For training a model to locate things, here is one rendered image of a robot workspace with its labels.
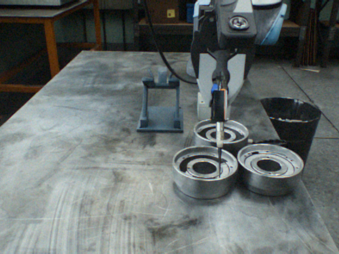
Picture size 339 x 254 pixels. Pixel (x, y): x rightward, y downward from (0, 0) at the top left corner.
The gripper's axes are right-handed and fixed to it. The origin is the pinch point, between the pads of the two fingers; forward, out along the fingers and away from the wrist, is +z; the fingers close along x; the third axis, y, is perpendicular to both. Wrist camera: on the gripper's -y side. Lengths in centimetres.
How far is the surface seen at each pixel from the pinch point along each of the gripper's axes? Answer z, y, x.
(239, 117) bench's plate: 13.2, 22.8, -7.9
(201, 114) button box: 11.4, 19.9, 1.2
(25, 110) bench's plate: 13, 24, 43
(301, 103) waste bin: 52, 128, -62
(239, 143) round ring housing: 9.6, 3.3, -4.8
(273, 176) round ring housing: 9.0, -7.8, -8.0
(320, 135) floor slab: 94, 171, -96
